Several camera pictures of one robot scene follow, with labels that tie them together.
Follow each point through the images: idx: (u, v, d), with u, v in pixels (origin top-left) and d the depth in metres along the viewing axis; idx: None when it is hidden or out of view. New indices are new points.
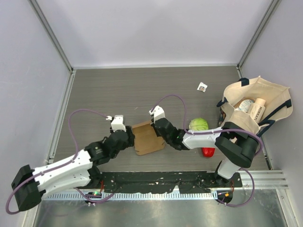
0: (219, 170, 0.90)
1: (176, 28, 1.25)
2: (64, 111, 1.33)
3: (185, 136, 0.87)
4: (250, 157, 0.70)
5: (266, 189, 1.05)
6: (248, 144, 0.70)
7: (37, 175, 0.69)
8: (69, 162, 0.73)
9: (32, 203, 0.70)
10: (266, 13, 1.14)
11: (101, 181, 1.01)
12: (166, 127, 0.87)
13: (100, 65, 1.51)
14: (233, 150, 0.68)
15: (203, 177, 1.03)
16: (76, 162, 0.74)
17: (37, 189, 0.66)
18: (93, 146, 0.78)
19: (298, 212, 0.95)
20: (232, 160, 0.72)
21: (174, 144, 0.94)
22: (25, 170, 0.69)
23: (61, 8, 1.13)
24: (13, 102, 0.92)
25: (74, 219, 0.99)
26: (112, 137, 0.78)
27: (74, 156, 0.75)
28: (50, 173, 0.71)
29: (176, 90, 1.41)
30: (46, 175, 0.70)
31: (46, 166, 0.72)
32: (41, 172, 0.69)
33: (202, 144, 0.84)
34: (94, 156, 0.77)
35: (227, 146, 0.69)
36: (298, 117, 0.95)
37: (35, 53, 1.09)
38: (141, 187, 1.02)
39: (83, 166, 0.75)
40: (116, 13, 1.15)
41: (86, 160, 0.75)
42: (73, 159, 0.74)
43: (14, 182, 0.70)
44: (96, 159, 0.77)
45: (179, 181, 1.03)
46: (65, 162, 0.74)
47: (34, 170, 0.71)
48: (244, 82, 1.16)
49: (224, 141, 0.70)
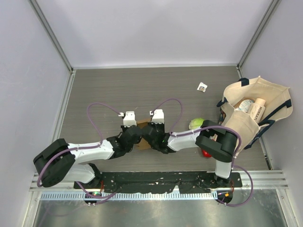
0: (216, 170, 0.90)
1: (175, 28, 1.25)
2: (64, 111, 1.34)
3: (170, 139, 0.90)
4: (231, 152, 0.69)
5: (266, 189, 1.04)
6: (228, 139, 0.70)
7: (74, 148, 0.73)
8: (97, 145, 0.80)
9: (57, 178, 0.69)
10: (266, 13, 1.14)
11: (101, 181, 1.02)
12: (149, 134, 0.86)
13: (101, 65, 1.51)
14: (213, 146, 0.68)
15: (203, 177, 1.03)
16: (102, 147, 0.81)
17: (72, 161, 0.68)
18: (114, 138, 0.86)
19: (298, 212, 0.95)
20: (215, 157, 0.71)
21: (161, 148, 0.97)
22: (58, 143, 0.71)
23: (61, 8, 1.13)
24: (14, 102, 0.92)
25: (74, 219, 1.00)
26: (129, 131, 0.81)
27: (101, 141, 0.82)
28: (83, 151, 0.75)
29: (176, 89, 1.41)
30: (79, 151, 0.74)
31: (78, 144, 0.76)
32: (76, 147, 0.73)
33: (187, 145, 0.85)
34: (114, 146, 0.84)
35: (207, 144, 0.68)
36: (298, 117, 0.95)
37: (36, 53, 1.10)
38: (141, 187, 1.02)
39: (106, 152, 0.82)
40: (116, 14, 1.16)
41: (110, 147, 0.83)
42: (100, 144, 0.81)
43: (42, 155, 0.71)
44: (115, 150, 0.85)
45: (179, 181, 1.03)
46: (93, 144, 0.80)
47: (68, 144, 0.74)
48: (244, 82, 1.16)
49: (203, 140, 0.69)
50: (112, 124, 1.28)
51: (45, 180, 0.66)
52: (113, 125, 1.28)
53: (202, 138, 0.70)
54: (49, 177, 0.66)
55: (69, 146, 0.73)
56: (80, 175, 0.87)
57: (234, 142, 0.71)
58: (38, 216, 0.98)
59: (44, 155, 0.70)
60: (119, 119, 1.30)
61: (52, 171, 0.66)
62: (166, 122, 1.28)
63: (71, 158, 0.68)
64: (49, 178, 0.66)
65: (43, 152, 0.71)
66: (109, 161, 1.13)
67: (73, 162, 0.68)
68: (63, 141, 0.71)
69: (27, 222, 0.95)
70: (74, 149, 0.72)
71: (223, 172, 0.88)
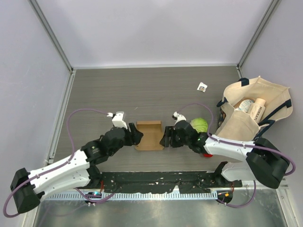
0: (225, 170, 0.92)
1: (175, 27, 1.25)
2: (64, 111, 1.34)
3: (209, 141, 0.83)
4: (280, 178, 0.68)
5: (266, 189, 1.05)
6: (280, 165, 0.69)
7: (33, 178, 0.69)
8: (65, 164, 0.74)
9: (30, 205, 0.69)
10: (266, 13, 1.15)
11: (101, 181, 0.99)
12: (185, 128, 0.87)
13: (101, 65, 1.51)
14: (263, 169, 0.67)
15: (203, 177, 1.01)
16: (72, 163, 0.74)
17: (32, 192, 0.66)
18: (90, 146, 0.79)
19: (298, 212, 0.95)
20: (260, 178, 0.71)
21: (193, 147, 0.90)
22: (21, 174, 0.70)
23: (61, 8, 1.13)
24: (14, 102, 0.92)
25: (74, 219, 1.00)
26: (108, 135, 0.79)
27: (70, 157, 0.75)
28: (47, 176, 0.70)
29: (176, 89, 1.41)
30: (41, 178, 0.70)
31: (41, 169, 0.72)
32: (36, 176, 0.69)
33: (227, 154, 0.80)
34: (91, 155, 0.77)
35: (258, 164, 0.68)
36: (298, 118, 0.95)
37: (36, 53, 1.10)
38: (141, 187, 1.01)
39: (79, 167, 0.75)
40: (116, 13, 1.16)
41: (82, 160, 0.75)
42: (68, 161, 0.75)
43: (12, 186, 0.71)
44: (93, 159, 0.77)
45: (179, 181, 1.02)
46: (62, 163, 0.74)
47: (29, 173, 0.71)
48: (244, 82, 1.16)
49: (254, 158, 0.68)
50: (112, 125, 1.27)
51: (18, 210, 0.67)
52: (113, 125, 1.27)
53: (253, 156, 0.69)
54: (20, 206, 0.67)
55: (31, 174, 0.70)
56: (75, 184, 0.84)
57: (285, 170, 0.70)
58: (38, 216, 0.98)
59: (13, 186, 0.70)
60: None
61: (20, 203, 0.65)
62: (166, 122, 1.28)
63: (30, 189, 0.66)
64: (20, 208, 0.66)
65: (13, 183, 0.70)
66: (109, 161, 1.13)
67: (32, 193, 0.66)
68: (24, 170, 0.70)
69: (27, 222, 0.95)
70: (33, 178, 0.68)
71: (230, 175, 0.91)
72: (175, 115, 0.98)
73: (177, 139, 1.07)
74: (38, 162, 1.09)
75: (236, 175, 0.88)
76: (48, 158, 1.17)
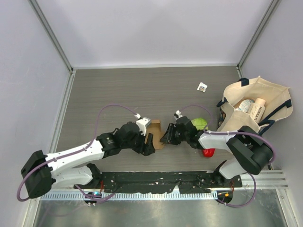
0: (221, 167, 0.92)
1: (175, 27, 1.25)
2: (64, 111, 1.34)
3: (202, 135, 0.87)
4: (261, 165, 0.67)
5: (266, 189, 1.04)
6: (262, 152, 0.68)
7: (50, 161, 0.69)
8: (82, 150, 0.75)
9: (42, 191, 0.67)
10: (266, 13, 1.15)
11: (101, 181, 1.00)
12: (185, 124, 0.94)
13: (101, 65, 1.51)
14: (244, 152, 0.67)
15: (203, 177, 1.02)
16: (88, 150, 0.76)
17: (49, 174, 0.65)
18: (104, 137, 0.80)
19: (298, 212, 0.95)
20: (242, 163, 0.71)
21: (191, 142, 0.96)
22: (37, 156, 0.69)
23: (61, 8, 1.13)
24: (13, 102, 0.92)
25: (74, 219, 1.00)
26: (125, 127, 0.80)
27: (87, 144, 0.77)
28: (63, 160, 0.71)
29: (176, 90, 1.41)
30: (58, 161, 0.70)
31: (58, 153, 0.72)
32: (54, 159, 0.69)
33: (218, 145, 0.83)
34: (105, 146, 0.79)
35: (238, 148, 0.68)
36: (297, 117, 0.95)
37: (36, 53, 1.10)
38: (141, 187, 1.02)
39: (94, 155, 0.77)
40: (116, 14, 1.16)
41: (98, 150, 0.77)
42: (85, 147, 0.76)
43: (25, 169, 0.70)
44: (108, 150, 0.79)
45: (179, 181, 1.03)
46: (78, 149, 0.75)
47: (47, 155, 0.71)
48: (244, 82, 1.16)
49: (235, 142, 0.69)
50: (112, 125, 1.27)
51: (29, 192, 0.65)
52: (113, 125, 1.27)
53: (234, 140, 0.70)
54: (33, 189, 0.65)
55: (48, 157, 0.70)
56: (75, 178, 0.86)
57: (268, 157, 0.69)
58: (38, 216, 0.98)
59: (26, 168, 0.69)
60: (119, 119, 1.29)
61: (33, 185, 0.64)
62: (166, 122, 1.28)
63: (48, 171, 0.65)
64: (32, 191, 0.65)
65: (27, 166, 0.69)
66: (109, 161, 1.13)
67: (50, 175, 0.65)
68: (41, 153, 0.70)
69: (27, 222, 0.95)
70: (51, 160, 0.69)
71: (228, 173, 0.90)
72: (177, 113, 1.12)
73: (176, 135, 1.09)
74: None
75: (231, 171, 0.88)
76: None
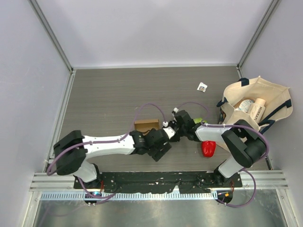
0: (220, 166, 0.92)
1: (175, 27, 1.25)
2: (64, 111, 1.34)
3: (200, 126, 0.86)
4: (253, 159, 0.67)
5: (266, 189, 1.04)
6: (256, 145, 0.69)
7: (87, 143, 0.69)
8: (116, 141, 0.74)
9: (70, 170, 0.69)
10: (266, 13, 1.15)
11: (101, 181, 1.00)
12: (182, 116, 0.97)
13: (101, 65, 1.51)
14: (237, 144, 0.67)
15: (203, 177, 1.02)
16: (121, 143, 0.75)
17: (84, 156, 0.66)
18: (138, 134, 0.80)
19: (298, 212, 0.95)
20: (234, 155, 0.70)
21: (188, 134, 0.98)
22: (75, 135, 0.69)
23: (62, 8, 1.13)
24: (13, 102, 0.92)
25: (74, 219, 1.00)
26: (160, 132, 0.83)
27: (121, 136, 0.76)
28: (98, 145, 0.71)
29: (176, 90, 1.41)
30: (93, 145, 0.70)
31: (94, 138, 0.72)
32: (91, 142, 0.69)
33: (213, 138, 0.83)
34: (137, 143, 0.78)
35: (233, 140, 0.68)
36: (297, 117, 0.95)
37: (36, 53, 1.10)
38: (141, 187, 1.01)
39: (125, 149, 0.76)
40: (117, 13, 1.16)
41: (130, 145, 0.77)
42: (119, 139, 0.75)
43: (59, 143, 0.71)
44: (138, 147, 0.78)
45: (179, 181, 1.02)
46: (112, 139, 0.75)
47: (84, 137, 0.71)
48: (244, 82, 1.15)
49: (230, 134, 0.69)
50: (112, 125, 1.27)
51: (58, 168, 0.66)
52: (113, 125, 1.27)
53: (228, 133, 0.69)
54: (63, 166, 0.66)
55: (84, 139, 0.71)
56: (83, 174, 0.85)
57: (261, 152, 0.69)
58: (38, 216, 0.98)
59: (61, 144, 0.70)
60: (119, 119, 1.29)
61: (66, 162, 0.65)
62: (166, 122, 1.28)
63: (83, 152, 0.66)
64: (62, 168, 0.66)
65: (61, 141, 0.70)
66: (109, 161, 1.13)
67: (84, 157, 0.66)
68: (79, 133, 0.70)
69: (27, 222, 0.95)
70: (87, 143, 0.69)
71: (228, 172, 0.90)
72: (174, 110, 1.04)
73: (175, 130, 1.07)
74: (38, 162, 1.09)
75: (229, 170, 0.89)
76: (48, 159, 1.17)
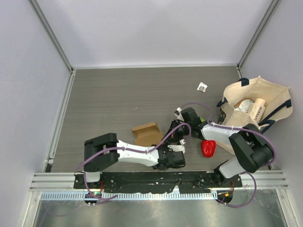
0: (221, 166, 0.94)
1: (175, 27, 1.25)
2: (64, 111, 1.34)
3: (206, 126, 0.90)
4: (259, 164, 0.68)
5: (266, 189, 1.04)
6: (262, 152, 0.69)
7: (120, 148, 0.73)
8: (144, 152, 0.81)
9: (97, 169, 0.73)
10: (266, 13, 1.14)
11: (101, 181, 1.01)
12: (188, 112, 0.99)
13: (101, 65, 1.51)
14: (245, 149, 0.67)
15: (203, 177, 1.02)
16: (148, 155, 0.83)
17: (116, 160, 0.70)
18: (161, 151, 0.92)
19: (298, 212, 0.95)
20: (239, 159, 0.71)
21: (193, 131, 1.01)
22: (112, 137, 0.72)
23: (62, 7, 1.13)
24: (14, 102, 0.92)
25: (74, 219, 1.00)
26: (179, 154, 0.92)
27: (150, 149, 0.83)
28: (129, 152, 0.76)
29: (176, 90, 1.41)
30: (124, 152, 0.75)
31: (127, 144, 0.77)
32: (123, 148, 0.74)
33: (218, 138, 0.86)
34: (160, 157, 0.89)
35: (240, 144, 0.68)
36: (298, 118, 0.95)
37: (36, 53, 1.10)
38: (141, 187, 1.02)
39: (149, 161, 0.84)
40: (116, 14, 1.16)
41: (155, 159, 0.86)
42: (147, 151, 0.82)
43: (92, 140, 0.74)
44: (161, 161, 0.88)
45: (179, 181, 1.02)
46: (141, 150, 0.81)
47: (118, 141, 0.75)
48: (244, 82, 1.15)
49: (238, 137, 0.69)
50: (112, 125, 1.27)
51: (88, 165, 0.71)
52: (113, 125, 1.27)
53: (236, 136, 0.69)
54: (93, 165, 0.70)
55: (118, 144, 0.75)
56: None
57: (267, 158, 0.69)
58: (38, 216, 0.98)
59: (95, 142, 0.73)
60: (119, 119, 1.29)
61: (98, 163, 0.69)
62: (167, 122, 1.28)
63: (116, 156, 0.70)
64: (92, 165, 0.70)
65: (95, 139, 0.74)
66: None
67: (116, 161, 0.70)
68: (114, 137, 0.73)
69: (27, 222, 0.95)
70: (121, 148, 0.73)
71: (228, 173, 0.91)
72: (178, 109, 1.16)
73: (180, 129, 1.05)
74: (38, 162, 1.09)
75: (230, 170, 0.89)
76: (48, 158, 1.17)
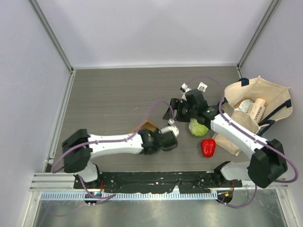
0: (223, 167, 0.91)
1: (175, 27, 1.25)
2: (64, 111, 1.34)
3: (218, 117, 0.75)
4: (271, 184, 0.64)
5: (266, 189, 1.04)
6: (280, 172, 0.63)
7: (92, 142, 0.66)
8: (123, 140, 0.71)
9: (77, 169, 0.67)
10: (266, 13, 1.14)
11: (101, 181, 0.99)
12: (194, 95, 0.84)
13: (101, 64, 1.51)
14: (264, 170, 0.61)
15: (203, 177, 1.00)
16: (129, 143, 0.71)
17: (88, 155, 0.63)
18: (147, 133, 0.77)
19: (298, 212, 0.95)
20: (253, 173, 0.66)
21: (198, 117, 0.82)
22: (81, 133, 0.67)
23: (62, 7, 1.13)
24: (13, 102, 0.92)
25: (74, 219, 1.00)
26: (169, 134, 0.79)
27: (129, 135, 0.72)
28: (104, 144, 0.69)
29: (176, 90, 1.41)
30: (99, 144, 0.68)
31: (101, 136, 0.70)
32: (96, 141, 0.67)
33: (230, 138, 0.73)
34: (145, 143, 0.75)
35: (262, 164, 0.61)
36: (298, 118, 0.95)
37: (36, 53, 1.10)
38: (141, 187, 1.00)
39: (133, 148, 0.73)
40: (116, 14, 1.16)
41: (138, 144, 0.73)
42: (126, 138, 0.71)
43: (66, 142, 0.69)
44: (147, 146, 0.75)
45: (179, 181, 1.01)
46: (120, 138, 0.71)
47: (89, 135, 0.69)
48: (244, 82, 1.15)
49: (261, 156, 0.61)
50: (112, 125, 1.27)
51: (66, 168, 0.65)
52: (113, 125, 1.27)
53: (260, 154, 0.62)
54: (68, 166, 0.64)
55: (91, 138, 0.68)
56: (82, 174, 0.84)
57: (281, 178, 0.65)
58: (38, 216, 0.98)
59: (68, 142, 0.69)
60: (119, 119, 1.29)
61: (69, 162, 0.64)
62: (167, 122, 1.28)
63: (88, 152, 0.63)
64: (67, 166, 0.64)
65: (68, 140, 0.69)
66: (109, 161, 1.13)
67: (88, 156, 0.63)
68: (85, 132, 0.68)
69: (27, 222, 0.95)
70: (93, 142, 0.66)
71: (233, 177, 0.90)
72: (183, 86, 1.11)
73: (184, 112, 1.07)
74: (38, 162, 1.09)
75: (232, 170, 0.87)
76: (48, 158, 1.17)
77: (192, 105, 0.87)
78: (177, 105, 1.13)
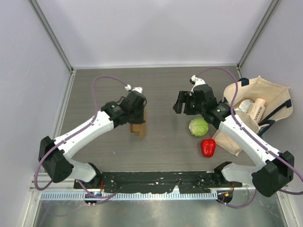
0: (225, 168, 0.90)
1: (175, 27, 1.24)
2: (64, 111, 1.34)
3: (228, 119, 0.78)
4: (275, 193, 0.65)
5: None
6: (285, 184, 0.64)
7: (60, 143, 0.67)
8: (89, 125, 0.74)
9: (64, 173, 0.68)
10: (266, 13, 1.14)
11: (101, 181, 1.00)
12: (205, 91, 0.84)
13: (101, 64, 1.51)
14: (271, 182, 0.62)
15: (203, 177, 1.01)
16: (96, 124, 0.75)
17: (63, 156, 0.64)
18: (109, 106, 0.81)
19: (298, 212, 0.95)
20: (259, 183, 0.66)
21: (208, 115, 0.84)
22: (46, 142, 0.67)
23: (62, 7, 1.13)
24: (14, 102, 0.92)
25: (74, 219, 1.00)
26: (132, 96, 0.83)
27: (92, 119, 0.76)
28: (73, 139, 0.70)
29: (176, 90, 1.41)
30: (68, 142, 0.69)
31: (66, 135, 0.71)
32: (63, 141, 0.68)
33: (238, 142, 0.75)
34: (111, 115, 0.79)
35: (271, 177, 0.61)
36: (298, 118, 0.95)
37: (36, 53, 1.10)
38: (141, 187, 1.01)
39: (103, 127, 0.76)
40: (116, 14, 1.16)
41: (105, 120, 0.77)
42: (92, 122, 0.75)
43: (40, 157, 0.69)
44: (116, 117, 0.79)
45: (179, 181, 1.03)
46: (85, 126, 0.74)
47: (55, 139, 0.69)
48: (244, 82, 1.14)
49: (271, 169, 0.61)
50: None
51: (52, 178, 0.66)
52: None
53: (270, 166, 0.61)
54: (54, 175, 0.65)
55: (56, 141, 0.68)
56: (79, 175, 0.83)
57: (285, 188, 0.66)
58: (38, 216, 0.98)
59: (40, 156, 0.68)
60: None
61: (49, 169, 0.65)
62: (167, 122, 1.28)
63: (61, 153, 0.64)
64: (53, 175, 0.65)
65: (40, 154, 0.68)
66: (109, 161, 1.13)
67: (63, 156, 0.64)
68: (49, 139, 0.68)
69: (27, 222, 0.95)
70: (60, 143, 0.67)
71: (233, 178, 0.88)
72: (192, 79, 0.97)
73: (191, 106, 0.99)
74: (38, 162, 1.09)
75: (232, 171, 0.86)
76: None
77: (201, 102, 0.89)
78: (185, 98, 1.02)
